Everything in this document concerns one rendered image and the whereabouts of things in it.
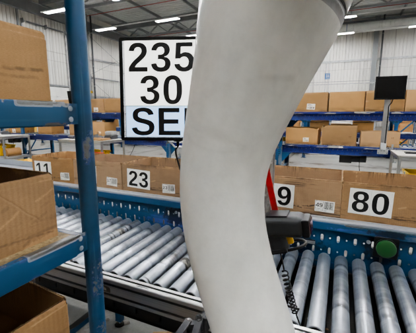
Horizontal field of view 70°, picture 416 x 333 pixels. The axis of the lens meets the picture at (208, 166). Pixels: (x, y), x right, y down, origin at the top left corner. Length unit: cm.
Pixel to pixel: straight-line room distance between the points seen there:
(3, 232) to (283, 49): 41
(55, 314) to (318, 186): 111
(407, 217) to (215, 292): 125
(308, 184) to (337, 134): 427
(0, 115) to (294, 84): 33
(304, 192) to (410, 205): 40
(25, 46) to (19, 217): 23
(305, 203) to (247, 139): 122
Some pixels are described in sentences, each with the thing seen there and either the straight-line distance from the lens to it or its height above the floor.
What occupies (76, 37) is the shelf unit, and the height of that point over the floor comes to 144.
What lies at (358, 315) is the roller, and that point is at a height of 74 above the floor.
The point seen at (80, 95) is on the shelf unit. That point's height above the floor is 135.
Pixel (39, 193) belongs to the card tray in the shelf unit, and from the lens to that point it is 50.
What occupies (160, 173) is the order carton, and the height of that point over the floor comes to 101.
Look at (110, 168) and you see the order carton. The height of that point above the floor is 101.
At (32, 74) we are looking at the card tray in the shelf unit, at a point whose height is 138.
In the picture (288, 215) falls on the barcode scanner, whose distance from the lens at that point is 74.
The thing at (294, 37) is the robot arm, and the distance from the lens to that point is 19.
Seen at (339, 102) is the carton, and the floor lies 154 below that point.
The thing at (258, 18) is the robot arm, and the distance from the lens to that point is 19.
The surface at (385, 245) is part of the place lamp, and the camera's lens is 137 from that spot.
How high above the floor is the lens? 133
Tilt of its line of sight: 10 degrees down
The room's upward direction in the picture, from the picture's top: straight up
